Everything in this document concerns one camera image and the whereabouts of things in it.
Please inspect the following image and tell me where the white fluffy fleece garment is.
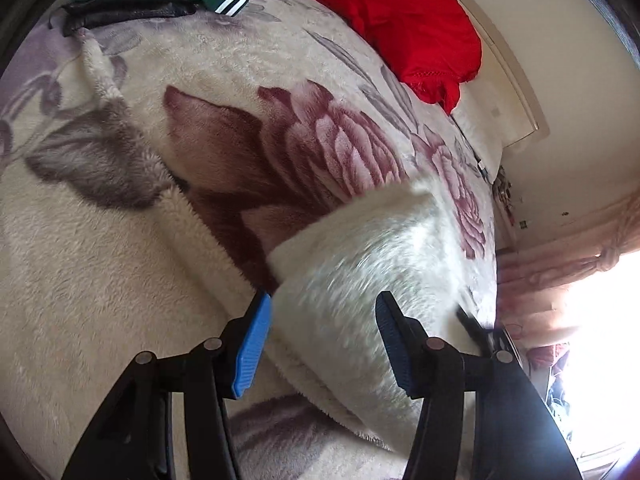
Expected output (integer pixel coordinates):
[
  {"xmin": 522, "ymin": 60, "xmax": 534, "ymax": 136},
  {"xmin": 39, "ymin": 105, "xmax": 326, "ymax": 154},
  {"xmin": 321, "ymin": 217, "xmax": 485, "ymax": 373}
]
[{"xmin": 268, "ymin": 176, "xmax": 497, "ymax": 455}]

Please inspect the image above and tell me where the pink curtain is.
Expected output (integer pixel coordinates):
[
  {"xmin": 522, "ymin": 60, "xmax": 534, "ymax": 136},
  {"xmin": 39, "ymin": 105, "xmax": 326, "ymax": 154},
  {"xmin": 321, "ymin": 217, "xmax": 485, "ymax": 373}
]
[{"xmin": 497, "ymin": 192, "xmax": 639, "ymax": 398}]

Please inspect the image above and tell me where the floral purple plush blanket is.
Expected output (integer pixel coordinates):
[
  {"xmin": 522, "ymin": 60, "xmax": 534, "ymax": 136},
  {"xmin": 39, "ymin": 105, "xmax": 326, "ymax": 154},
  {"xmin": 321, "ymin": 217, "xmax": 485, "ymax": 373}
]
[{"xmin": 1, "ymin": 0, "xmax": 495, "ymax": 479}]

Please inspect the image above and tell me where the cream headboard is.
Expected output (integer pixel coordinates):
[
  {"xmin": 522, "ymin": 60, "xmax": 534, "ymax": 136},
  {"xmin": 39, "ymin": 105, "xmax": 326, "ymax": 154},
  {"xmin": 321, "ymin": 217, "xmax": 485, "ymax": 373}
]
[{"xmin": 452, "ymin": 0, "xmax": 550, "ymax": 158}]

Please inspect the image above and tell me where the red pillow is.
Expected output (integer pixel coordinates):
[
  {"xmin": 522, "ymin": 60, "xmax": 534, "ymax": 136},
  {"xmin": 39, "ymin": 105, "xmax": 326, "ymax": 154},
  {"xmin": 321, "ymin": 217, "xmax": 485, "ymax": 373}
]
[{"xmin": 317, "ymin": 0, "xmax": 482, "ymax": 113}]

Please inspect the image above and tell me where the black jacket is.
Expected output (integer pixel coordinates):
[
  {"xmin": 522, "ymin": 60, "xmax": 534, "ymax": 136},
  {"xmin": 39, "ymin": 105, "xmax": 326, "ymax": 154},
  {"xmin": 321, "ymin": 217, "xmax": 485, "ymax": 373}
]
[{"xmin": 48, "ymin": 0, "xmax": 205, "ymax": 37}]

